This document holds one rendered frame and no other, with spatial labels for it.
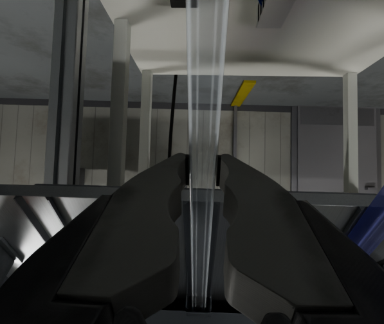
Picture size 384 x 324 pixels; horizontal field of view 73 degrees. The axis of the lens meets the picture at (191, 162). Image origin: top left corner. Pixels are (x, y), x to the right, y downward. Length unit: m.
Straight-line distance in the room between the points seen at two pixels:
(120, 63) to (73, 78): 0.17
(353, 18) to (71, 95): 0.58
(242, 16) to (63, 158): 0.45
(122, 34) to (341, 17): 0.46
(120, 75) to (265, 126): 3.02
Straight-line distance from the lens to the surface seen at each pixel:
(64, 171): 0.46
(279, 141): 3.54
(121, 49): 0.63
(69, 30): 0.52
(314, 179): 3.62
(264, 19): 0.57
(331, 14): 0.68
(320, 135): 3.70
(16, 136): 4.04
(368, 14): 0.71
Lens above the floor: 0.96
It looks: 4 degrees down
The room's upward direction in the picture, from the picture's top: 178 degrees counter-clockwise
